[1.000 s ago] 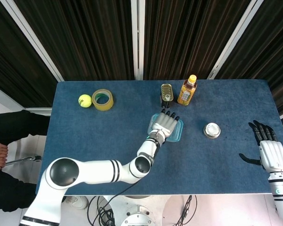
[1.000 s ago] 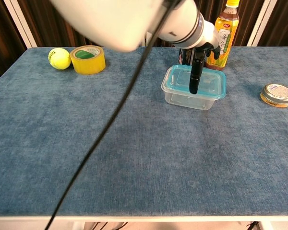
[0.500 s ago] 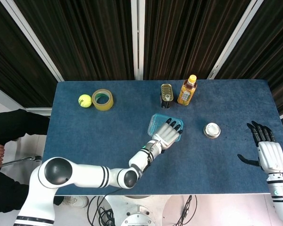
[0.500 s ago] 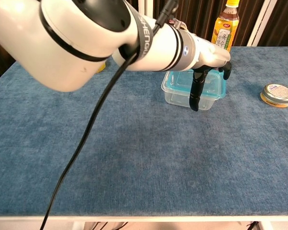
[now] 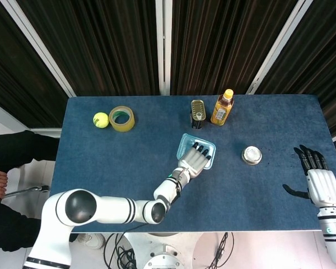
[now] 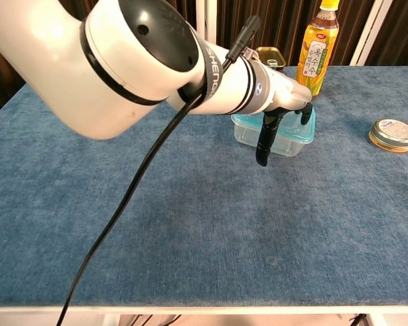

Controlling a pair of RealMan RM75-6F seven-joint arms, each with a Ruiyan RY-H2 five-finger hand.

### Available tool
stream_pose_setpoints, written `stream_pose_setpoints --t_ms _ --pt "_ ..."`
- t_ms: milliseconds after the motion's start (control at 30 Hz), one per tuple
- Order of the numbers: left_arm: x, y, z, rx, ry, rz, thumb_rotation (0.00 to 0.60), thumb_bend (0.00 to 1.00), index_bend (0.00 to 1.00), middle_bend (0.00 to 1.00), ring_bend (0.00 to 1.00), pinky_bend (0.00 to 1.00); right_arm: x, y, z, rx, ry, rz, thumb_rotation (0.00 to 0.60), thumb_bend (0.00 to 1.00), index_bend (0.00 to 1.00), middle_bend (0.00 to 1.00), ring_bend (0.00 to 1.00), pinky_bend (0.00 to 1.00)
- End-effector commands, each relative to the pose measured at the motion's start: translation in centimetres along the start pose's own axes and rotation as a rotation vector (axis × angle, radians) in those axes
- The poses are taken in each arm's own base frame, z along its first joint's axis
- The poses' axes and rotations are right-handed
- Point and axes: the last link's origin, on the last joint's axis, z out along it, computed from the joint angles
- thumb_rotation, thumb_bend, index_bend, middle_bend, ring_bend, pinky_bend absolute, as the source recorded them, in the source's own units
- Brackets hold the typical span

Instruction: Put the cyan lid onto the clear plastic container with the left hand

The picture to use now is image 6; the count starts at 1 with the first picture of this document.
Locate left black-white robot hand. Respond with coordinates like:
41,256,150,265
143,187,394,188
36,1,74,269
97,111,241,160
254,69,314,168

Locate round flat metal tin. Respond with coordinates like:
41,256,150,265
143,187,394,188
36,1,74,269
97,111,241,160
368,117,408,154

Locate tea bottle with yellow cap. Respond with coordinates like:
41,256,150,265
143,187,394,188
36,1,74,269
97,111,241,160
294,0,340,101

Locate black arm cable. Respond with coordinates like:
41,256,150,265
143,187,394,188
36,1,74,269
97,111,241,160
55,14,262,326

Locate blue table cloth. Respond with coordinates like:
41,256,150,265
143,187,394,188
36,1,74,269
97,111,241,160
0,64,408,308

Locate tin can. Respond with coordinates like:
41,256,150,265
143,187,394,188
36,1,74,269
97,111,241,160
254,46,288,75

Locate grey arm strap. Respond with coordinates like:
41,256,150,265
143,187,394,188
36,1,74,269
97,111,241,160
189,29,225,103

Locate white frame post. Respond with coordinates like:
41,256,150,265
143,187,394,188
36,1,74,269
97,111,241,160
194,0,216,44
349,0,396,67

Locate clear plastic container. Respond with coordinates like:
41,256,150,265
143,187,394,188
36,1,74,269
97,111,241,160
232,113,311,158

